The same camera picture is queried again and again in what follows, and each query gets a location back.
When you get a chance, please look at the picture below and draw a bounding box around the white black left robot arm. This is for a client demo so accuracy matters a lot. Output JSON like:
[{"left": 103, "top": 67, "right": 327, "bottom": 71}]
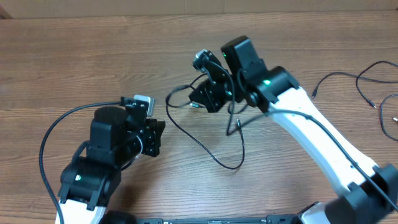
[{"left": 56, "top": 103, "right": 165, "bottom": 223}]

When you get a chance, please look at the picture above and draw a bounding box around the black USB cable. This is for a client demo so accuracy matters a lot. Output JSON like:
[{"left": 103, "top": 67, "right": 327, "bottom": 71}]
[
  {"left": 164, "top": 73, "right": 246, "bottom": 171},
  {"left": 311, "top": 71, "right": 398, "bottom": 100},
  {"left": 355, "top": 60, "right": 398, "bottom": 143}
]

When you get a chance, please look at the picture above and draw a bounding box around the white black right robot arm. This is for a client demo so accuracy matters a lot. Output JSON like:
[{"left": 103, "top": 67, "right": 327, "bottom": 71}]
[{"left": 190, "top": 35, "right": 397, "bottom": 223}]

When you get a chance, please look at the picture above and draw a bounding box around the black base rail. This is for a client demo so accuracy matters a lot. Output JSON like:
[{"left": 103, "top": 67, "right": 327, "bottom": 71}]
[{"left": 99, "top": 203, "right": 327, "bottom": 224}]

